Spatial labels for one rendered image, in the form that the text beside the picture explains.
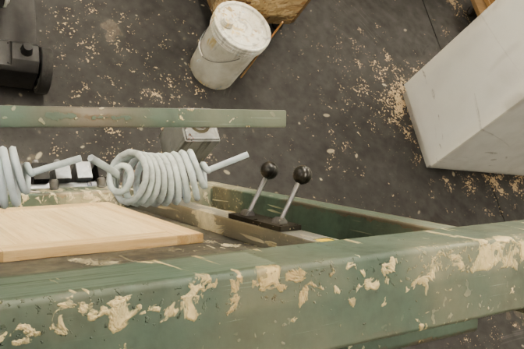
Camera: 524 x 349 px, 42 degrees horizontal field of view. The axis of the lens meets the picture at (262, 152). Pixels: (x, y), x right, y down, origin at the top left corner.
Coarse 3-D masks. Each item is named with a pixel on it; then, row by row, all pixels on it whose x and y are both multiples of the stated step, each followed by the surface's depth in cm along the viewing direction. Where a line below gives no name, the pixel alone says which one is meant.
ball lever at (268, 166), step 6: (270, 162) 142; (264, 168) 141; (270, 168) 141; (276, 168) 142; (264, 174) 141; (270, 174) 141; (276, 174) 142; (264, 180) 142; (258, 192) 141; (252, 204) 140; (246, 210) 140; (252, 210) 140
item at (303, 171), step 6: (300, 168) 131; (306, 168) 131; (294, 174) 131; (300, 174) 131; (306, 174) 131; (294, 180) 132; (300, 180) 131; (306, 180) 131; (294, 186) 132; (294, 192) 131; (288, 204) 131; (282, 210) 131; (288, 210) 131; (282, 216) 130; (276, 222) 129; (282, 222) 129
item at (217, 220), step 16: (144, 208) 181; (160, 208) 173; (176, 208) 164; (192, 208) 157; (208, 208) 157; (192, 224) 157; (208, 224) 150; (224, 224) 144; (240, 224) 138; (240, 240) 138; (256, 240) 133; (272, 240) 128; (288, 240) 123; (304, 240) 119
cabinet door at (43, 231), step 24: (0, 216) 158; (24, 216) 158; (48, 216) 158; (72, 216) 159; (96, 216) 159; (120, 216) 159; (144, 216) 158; (0, 240) 127; (24, 240) 128; (48, 240) 128; (72, 240) 127; (96, 240) 127; (120, 240) 127; (144, 240) 129; (168, 240) 132; (192, 240) 134
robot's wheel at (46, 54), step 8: (40, 48) 286; (48, 48) 286; (40, 56) 284; (48, 56) 282; (48, 64) 281; (40, 72) 282; (48, 72) 281; (40, 80) 281; (48, 80) 282; (40, 88) 284; (48, 88) 285
